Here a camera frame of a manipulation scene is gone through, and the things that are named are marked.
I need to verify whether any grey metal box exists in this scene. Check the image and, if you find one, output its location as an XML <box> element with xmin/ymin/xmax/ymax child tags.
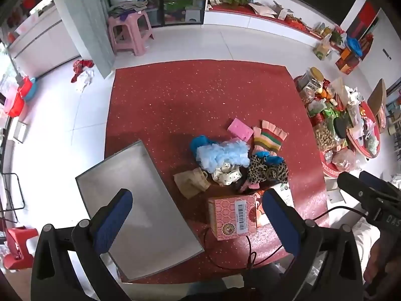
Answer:
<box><xmin>75</xmin><ymin>139</ymin><xmax>205</xmax><ymax>282</ymax></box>

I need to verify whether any red plastic stool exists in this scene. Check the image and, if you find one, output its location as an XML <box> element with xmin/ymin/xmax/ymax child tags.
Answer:
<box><xmin>3</xmin><ymin>227</ymin><xmax>40</xmax><ymax>270</ymax></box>

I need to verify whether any blue plastic bag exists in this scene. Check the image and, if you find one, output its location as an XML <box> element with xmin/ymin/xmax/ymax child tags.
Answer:
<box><xmin>346</xmin><ymin>37</ymin><xmax>364</xmax><ymax>57</ymax></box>

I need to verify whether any pink and black cloth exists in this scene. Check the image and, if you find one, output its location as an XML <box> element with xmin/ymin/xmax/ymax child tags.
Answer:
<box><xmin>231</xmin><ymin>176</ymin><xmax>260</xmax><ymax>192</ymax></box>

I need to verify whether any pink sponge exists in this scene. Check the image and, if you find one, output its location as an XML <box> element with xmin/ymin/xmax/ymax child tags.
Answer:
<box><xmin>227</xmin><ymin>118</ymin><xmax>254</xmax><ymax>141</ymax></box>

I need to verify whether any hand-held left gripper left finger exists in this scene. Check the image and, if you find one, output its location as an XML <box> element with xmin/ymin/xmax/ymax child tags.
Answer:
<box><xmin>31</xmin><ymin>189</ymin><xmax>134</xmax><ymax>301</ymax></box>

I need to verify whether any small white stool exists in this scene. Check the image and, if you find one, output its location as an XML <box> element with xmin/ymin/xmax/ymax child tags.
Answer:
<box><xmin>184</xmin><ymin>9</ymin><xmax>202</xmax><ymax>23</ymax></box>

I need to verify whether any yellow lid jar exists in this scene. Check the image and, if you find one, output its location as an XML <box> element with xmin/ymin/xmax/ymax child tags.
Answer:
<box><xmin>297</xmin><ymin>67</ymin><xmax>325</xmax><ymax>102</ymax></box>

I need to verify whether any red speckled tablecloth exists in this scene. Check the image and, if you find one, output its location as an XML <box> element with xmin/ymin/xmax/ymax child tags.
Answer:
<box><xmin>105</xmin><ymin>59</ymin><xmax>329</xmax><ymax>284</ymax></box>

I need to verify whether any white padded cloth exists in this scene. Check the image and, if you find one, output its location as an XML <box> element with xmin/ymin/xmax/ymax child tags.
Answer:
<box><xmin>350</xmin><ymin>216</ymin><xmax>382</xmax><ymax>277</ymax></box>

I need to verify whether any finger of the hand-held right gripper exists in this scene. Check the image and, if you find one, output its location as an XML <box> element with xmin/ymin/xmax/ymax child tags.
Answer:
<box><xmin>338</xmin><ymin>171</ymin><xmax>376</xmax><ymax>215</ymax></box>
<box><xmin>360</xmin><ymin>171</ymin><xmax>397</xmax><ymax>198</ymax></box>

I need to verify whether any white low cabinet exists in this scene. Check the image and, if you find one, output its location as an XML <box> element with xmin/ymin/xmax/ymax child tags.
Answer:
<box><xmin>204</xmin><ymin>0</ymin><xmax>345</xmax><ymax>51</ymax></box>

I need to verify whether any beige sock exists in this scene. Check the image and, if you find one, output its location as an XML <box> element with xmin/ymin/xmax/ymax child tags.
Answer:
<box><xmin>174</xmin><ymin>168</ymin><xmax>211</xmax><ymax>199</ymax></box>

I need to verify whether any folded cloths pile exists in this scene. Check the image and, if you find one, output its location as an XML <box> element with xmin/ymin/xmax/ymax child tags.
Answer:
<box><xmin>108</xmin><ymin>1</ymin><xmax>148</xmax><ymax>18</ymax></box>

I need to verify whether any large peanut jar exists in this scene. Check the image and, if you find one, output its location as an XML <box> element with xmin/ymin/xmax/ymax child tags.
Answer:
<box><xmin>313</xmin><ymin>117</ymin><xmax>349</xmax><ymax>152</ymax></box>

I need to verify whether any red plastic bucket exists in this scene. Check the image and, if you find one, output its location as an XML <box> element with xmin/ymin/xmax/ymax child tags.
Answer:
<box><xmin>4</xmin><ymin>77</ymin><xmax>33</xmax><ymax>117</ymax></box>

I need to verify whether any leopard print cloth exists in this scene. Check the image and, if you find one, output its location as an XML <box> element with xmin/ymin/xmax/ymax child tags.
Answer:
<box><xmin>247</xmin><ymin>155</ymin><xmax>289</xmax><ymax>184</ymax></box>

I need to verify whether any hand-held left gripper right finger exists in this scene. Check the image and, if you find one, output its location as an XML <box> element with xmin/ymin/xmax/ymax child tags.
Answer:
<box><xmin>261</xmin><ymin>189</ymin><xmax>364</xmax><ymax>301</ymax></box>

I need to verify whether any fox printed white bag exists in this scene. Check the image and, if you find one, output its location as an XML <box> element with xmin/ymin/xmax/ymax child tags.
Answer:
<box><xmin>256</xmin><ymin>183</ymin><xmax>294</xmax><ymax>226</ymax></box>

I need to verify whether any blue mesh cloth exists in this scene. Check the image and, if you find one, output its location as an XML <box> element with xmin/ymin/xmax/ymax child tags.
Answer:
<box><xmin>257</xmin><ymin>151</ymin><xmax>283</xmax><ymax>165</ymax></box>
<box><xmin>189</xmin><ymin>135</ymin><xmax>208</xmax><ymax>164</ymax></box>

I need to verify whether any pink plastic stool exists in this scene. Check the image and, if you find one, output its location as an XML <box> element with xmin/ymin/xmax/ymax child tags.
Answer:
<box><xmin>107</xmin><ymin>10</ymin><xmax>155</xmax><ymax>56</ymax></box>

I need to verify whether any orange carton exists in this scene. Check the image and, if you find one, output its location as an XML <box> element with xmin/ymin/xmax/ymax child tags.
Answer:
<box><xmin>336</xmin><ymin>48</ymin><xmax>360</xmax><ymax>75</ymax></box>

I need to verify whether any black cable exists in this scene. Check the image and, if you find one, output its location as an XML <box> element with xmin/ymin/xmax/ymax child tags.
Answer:
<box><xmin>203</xmin><ymin>206</ymin><xmax>367</xmax><ymax>271</ymax></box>

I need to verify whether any red cloth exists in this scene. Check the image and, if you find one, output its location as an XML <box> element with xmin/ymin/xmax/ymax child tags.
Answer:
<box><xmin>71</xmin><ymin>59</ymin><xmax>94</xmax><ymax>83</ymax></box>

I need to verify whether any wooden chair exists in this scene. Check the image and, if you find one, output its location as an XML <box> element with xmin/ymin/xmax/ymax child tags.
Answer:
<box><xmin>367</xmin><ymin>79</ymin><xmax>388</xmax><ymax>130</ymax></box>

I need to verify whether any green and white carton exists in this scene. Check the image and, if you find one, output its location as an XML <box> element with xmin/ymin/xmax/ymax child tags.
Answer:
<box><xmin>314</xmin><ymin>34</ymin><xmax>332</xmax><ymax>61</ymax></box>

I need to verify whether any metal wire rack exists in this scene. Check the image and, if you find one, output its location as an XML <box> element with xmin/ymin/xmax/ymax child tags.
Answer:
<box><xmin>0</xmin><ymin>172</ymin><xmax>26</xmax><ymax>211</ymax></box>

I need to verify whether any pink printed carton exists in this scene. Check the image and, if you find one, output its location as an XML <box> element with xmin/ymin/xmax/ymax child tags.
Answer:
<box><xmin>208</xmin><ymin>194</ymin><xmax>261</xmax><ymax>242</ymax></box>

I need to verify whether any blue plastic basin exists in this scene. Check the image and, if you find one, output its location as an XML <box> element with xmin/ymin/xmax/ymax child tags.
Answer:
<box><xmin>23</xmin><ymin>78</ymin><xmax>40</xmax><ymax>102</ymax></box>

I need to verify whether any person's right hand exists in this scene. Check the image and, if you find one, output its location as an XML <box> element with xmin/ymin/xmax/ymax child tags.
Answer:
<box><xmin>365</xmin><ymin>244</ymin><xmax>390</xmax><ymax>286</ymax></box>

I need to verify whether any white dotted cloth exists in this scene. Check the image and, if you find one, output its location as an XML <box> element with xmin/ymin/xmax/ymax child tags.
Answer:
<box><xmin>211</xmin><ymin>162</ymin><xmax>242</xmax><ymax>186</ymax></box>

